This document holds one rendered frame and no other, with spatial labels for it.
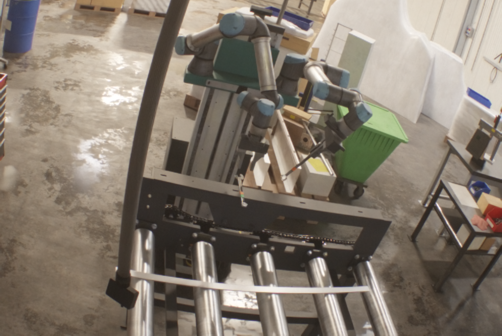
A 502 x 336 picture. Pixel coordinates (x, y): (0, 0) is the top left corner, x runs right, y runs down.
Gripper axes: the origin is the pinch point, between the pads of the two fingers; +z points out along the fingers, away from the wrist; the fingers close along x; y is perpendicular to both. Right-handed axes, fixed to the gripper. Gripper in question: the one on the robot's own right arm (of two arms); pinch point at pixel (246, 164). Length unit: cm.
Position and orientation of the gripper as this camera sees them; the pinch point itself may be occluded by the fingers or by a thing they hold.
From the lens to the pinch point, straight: 218.4
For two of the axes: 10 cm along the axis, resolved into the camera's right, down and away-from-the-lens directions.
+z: -2.9, 8.5, 4.4
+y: -1.1, -4.9, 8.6
